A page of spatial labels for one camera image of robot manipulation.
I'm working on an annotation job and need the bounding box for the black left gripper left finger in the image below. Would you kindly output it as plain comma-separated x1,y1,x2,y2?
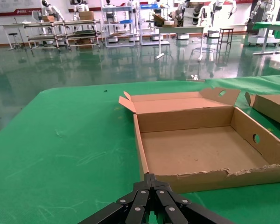
78,174,154,224

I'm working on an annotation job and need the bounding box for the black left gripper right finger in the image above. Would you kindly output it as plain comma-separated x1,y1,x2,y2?
151,174,237,224

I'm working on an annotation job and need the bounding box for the shallow open cardboard box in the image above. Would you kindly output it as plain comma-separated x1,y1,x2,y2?
118,86,280,195

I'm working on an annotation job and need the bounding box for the cardboard box with torn lid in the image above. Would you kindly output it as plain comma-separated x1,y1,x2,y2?
244,91,280,129

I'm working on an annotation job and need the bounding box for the green table cloth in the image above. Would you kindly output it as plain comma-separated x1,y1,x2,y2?
0,74,280,224

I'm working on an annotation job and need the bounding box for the grey table with white legs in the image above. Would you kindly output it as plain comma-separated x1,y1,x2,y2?
153,25,206,63

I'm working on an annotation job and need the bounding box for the white shelf with blue bins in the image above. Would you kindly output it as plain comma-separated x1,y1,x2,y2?
101,4,140,48
138,2,171,46

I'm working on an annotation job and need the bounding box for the open cardboard carton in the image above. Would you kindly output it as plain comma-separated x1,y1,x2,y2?
152,13,176,28

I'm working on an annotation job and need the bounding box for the white humanoid robot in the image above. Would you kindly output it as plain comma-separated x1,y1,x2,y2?
73,0,90,20
183,0,238,40
40,0,62,22
246,0,280,48

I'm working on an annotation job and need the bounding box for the green topped white table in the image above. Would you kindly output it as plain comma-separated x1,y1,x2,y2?
251,20,280,56

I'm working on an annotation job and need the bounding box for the black round stool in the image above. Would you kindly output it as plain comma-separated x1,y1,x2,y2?
7,32,20,51

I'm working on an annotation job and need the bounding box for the white workbench table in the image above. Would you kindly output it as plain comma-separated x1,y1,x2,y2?
0,23,27,51

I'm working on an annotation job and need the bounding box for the tall dark frame stool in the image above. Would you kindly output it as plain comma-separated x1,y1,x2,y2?
215,27,235,57

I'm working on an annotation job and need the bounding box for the tube frame rack table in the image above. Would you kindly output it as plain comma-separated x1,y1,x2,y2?
63,19,101,49
22,20,69,52

